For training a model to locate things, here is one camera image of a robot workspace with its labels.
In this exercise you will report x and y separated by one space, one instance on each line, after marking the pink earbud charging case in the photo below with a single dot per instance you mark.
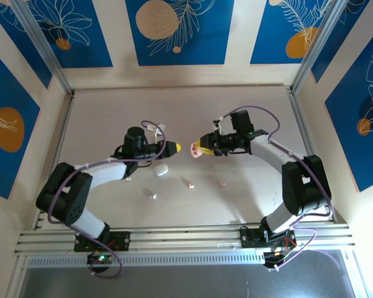
195 151

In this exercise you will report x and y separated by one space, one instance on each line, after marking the white earbud charging case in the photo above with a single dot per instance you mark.
161 170

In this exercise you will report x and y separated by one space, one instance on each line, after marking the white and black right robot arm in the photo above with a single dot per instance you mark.
273 149

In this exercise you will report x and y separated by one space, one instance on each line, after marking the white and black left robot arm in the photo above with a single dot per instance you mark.
105 172

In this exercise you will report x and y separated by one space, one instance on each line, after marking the grey metal sheet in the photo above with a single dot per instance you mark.
189 282

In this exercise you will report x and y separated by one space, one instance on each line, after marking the aluminium table side rail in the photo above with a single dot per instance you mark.
299 124
56 155

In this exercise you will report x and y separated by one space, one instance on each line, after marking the aluminium mounting rail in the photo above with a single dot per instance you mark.
186 239

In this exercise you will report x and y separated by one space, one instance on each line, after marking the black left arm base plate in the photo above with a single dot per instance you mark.
121 239

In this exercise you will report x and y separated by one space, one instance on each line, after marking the blue floral wall poster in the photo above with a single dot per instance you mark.
267 37
345 56
18 93
205 46
18 46
90 46
345 139

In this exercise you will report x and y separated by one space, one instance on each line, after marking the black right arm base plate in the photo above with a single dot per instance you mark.
250 239

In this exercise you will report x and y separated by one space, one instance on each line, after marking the aluminium frame post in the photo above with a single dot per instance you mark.
43 46
318 46

